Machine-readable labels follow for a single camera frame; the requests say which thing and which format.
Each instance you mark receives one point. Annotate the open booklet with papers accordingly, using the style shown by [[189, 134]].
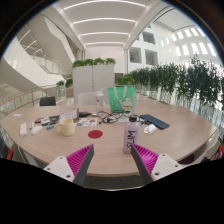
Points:
[[68, 115]]

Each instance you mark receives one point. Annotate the white sticker sheet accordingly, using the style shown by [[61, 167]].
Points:
[[87, 122]]

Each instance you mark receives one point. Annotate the small black box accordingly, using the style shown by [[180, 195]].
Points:
[[84, 114]]

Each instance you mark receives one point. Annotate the pale yellow mug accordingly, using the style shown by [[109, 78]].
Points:
[[67, 127]]

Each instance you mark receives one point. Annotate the white plastic packet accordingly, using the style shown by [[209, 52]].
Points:
[[150, 128]]

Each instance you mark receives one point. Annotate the green hedge planter row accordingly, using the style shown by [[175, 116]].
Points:
[[180, 81]]

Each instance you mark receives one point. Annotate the glass railing wooden handrail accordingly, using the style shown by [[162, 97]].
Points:
[[20, 98]]

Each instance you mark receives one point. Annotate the flat round red coaster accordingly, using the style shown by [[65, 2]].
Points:
[[95, 134]]

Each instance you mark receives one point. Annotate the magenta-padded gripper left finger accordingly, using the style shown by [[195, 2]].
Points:
[[78, 160]]

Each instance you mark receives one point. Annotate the white chair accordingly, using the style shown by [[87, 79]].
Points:
[[87, 98]]

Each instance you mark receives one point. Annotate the white paper card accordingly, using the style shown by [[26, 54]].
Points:
[[17, 115]]

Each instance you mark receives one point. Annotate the small red black wallet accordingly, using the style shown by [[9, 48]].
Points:
[[37, 120]]

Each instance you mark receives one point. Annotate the white power strip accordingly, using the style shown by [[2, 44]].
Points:
[[23, 129]]

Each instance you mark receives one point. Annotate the green tote bag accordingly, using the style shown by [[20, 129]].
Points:
[[120, 98]]

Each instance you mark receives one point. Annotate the white cabinet with plants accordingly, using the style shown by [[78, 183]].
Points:
[[93, 78]]

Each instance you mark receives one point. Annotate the ceiling light strips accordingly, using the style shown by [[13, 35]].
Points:
[[103, 25]]

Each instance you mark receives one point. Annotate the small white box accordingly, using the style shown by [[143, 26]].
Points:
[[45, 120]]

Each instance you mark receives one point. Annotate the brown planter with plants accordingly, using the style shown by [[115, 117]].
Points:
[[65, 87]]

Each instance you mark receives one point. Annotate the red and black chair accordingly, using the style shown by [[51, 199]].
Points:
[[8, 152]]

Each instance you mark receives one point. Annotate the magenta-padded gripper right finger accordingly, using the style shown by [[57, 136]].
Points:
[[146, 159]]

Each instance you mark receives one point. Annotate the clear shaker bottle white lid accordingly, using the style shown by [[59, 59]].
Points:
[[99, 100]]

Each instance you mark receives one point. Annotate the white computer mouse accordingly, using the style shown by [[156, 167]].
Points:
[[36, 129]]

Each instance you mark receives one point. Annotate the small teal marker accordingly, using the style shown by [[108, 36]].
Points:
[[50, 127]]

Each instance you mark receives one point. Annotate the dark blue keyboard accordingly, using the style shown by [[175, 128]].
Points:
[[155, 121]]

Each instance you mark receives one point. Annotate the pink drink bottle black cap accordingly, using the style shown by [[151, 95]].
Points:
[[131, 136]]

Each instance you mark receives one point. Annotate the black office chair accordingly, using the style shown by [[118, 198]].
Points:
[[47, 101]]

